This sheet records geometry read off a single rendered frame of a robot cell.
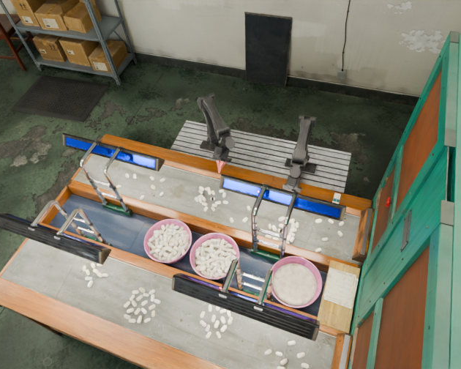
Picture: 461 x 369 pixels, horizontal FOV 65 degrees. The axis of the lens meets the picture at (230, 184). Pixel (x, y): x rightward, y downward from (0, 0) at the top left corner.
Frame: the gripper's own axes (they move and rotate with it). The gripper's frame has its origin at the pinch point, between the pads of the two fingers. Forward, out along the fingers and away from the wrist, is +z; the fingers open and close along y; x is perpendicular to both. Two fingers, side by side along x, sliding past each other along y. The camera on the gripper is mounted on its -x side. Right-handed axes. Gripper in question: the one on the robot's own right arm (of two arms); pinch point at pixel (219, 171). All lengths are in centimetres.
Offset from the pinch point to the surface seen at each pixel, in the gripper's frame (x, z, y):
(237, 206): 0.8, 17.7, 15.4
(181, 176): 7.4, 9.2, -25.9
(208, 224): -12.3, 29.4, 4.6
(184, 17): 138, -129, -113
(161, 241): -22, 44, -17
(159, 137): 117, -8, -104
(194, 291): -67, 45, 21
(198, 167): 10.7, 1.5, -17.3
